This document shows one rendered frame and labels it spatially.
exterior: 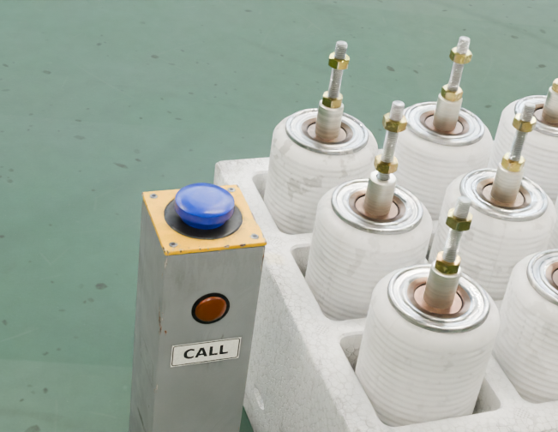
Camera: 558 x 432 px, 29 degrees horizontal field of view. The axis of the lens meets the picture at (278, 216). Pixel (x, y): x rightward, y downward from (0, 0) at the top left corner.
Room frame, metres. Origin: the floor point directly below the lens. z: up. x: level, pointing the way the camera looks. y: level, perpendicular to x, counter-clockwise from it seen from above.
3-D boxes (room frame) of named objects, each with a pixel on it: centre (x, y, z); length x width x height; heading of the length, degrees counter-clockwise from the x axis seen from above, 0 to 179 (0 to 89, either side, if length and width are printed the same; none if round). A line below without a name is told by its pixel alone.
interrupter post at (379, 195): (0.73, -0.08, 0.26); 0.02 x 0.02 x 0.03
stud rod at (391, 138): (0.73, -0.08, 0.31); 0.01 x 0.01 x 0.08
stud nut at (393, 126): (0.73, -0.08, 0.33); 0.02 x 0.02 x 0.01; 13
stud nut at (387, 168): (0.73, -0.08, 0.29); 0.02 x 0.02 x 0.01; 13
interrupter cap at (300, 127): (0.84, -0.03, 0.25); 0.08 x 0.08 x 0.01
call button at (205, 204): (0.59, 0.05, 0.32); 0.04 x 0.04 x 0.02
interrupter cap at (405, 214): (0.73, -0.08, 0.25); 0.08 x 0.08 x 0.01
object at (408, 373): (0.62, -0.12, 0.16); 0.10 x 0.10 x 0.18
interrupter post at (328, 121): (0.84, -0.03, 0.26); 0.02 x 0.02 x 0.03
